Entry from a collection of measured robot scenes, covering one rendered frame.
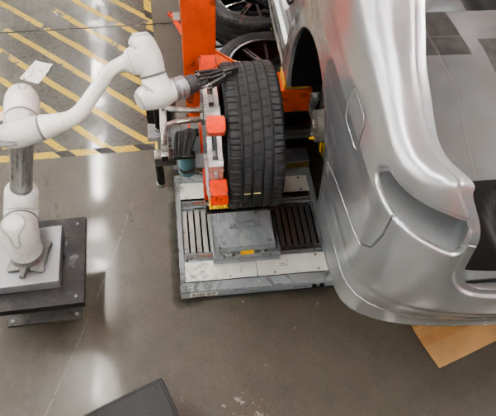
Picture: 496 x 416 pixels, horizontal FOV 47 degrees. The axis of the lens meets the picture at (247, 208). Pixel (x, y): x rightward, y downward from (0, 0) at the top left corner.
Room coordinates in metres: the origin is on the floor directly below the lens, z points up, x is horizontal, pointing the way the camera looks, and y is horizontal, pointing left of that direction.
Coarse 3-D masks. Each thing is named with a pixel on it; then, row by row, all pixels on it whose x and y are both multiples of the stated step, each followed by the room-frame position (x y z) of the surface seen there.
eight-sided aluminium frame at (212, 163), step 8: (216, 88) 1.82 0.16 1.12; (200, 96) 2.03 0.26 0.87; (216, 96) 1.77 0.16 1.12; (208, 104) 1.72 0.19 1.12; (216, 104) 1.72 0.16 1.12; (208, 112) 1.67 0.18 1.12; (216, 112) 1.68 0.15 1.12; (216, 136) 1.63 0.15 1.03; (208, 144) 1.58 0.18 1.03; (208, 152) 1.56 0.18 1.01; (208, 160) 1.54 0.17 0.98; (216, 160) 1.54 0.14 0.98; (208, 168) 1.52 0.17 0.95; (216, 168) 1.52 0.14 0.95; (208, 176) 1.55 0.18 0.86; (216, 176) 1.75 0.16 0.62; (208, 184) 1.70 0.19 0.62; (208, 192) 1.53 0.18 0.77
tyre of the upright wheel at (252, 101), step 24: (240, 72) 1.87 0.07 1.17; (264, 72) 1.88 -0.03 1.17; (240, 96) 1.73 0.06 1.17; (264, 96) 1.74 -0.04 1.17; (240, 120) 1.64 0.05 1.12; (264, 120) 1.65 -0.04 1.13; (240, 144) 1.56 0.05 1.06; (264, 144) 1.57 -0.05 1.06; (240, 168) 1.51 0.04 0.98; (264, 168) 1.53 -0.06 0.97; (240, 192) 1.48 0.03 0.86; (264, 192) 1.50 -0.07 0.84
